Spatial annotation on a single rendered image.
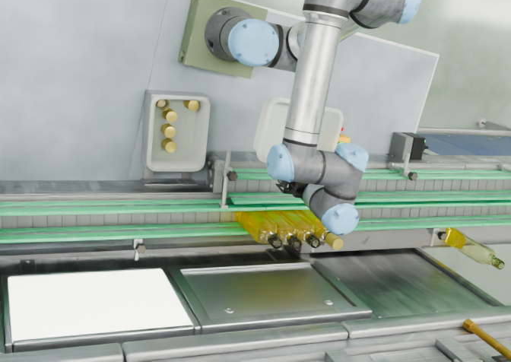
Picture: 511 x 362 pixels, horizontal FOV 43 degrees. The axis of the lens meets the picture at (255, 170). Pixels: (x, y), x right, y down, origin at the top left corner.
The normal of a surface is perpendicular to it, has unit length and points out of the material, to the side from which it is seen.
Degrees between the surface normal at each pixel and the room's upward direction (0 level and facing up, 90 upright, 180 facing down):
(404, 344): 0
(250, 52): 9
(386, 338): 90
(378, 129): 0
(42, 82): 0
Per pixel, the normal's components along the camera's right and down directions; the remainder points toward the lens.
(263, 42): 0.21, 0.29
